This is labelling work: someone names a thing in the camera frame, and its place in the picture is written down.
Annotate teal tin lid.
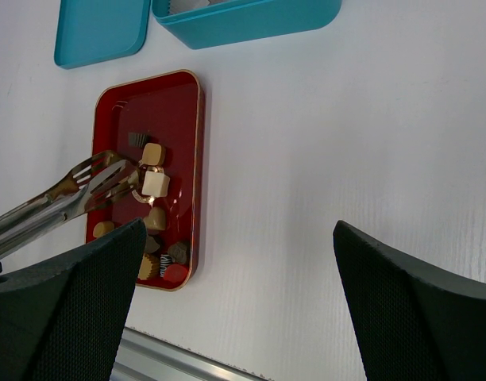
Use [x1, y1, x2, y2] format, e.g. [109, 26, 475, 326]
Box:
[54, 0, 151, 69]

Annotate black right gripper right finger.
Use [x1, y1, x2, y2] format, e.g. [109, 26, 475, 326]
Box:
[333, 221, 486, 380]

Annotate black white striped chocolate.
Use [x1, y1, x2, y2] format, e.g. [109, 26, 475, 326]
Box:
[160, 254, 174, 278]

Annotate dark crown chocolate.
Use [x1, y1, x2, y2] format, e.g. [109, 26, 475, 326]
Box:
[167, 241, 190, 265]

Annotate brown fluted cup chocolate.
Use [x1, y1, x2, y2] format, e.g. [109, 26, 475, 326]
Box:
[128, 132, 150, 149]

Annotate teal square tin box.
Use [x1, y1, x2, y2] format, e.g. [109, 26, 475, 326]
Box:
[151, 0, 342, 49]

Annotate tan heart chocolate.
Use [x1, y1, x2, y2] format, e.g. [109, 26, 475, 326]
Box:
[143, 207, 167, 231]

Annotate red lips chocolate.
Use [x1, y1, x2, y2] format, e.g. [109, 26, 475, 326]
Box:
[163, 264, 189, 283]

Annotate silver metal tongs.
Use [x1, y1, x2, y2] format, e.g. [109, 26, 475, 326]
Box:
[0, 150, 140, 260]

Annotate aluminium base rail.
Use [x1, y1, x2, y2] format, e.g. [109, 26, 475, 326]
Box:
[110, 328, 266, 381]

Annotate tan rounded square chocolate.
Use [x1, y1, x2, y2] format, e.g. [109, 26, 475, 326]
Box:
[141, 143, 166, 167]

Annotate tan oval ridged chocolate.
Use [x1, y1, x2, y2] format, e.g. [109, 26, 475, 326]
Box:
[92, 221, 115, 239]

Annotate red rectangular tray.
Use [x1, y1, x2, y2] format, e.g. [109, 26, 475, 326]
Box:
[86, 70, 206, 292]

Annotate brown lips chocolate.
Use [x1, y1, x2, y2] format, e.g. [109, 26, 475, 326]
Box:
[144, 235, 163, 254]

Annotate white square chocolate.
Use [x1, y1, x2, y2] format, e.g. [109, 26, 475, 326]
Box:
[141, 171, 170, 198]

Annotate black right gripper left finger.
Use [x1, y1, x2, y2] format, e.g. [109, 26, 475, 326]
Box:
[0, 218, 147, 380]

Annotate tan round fluted chocolate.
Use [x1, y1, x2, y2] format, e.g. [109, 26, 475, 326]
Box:
[137, 253, 160, 280]

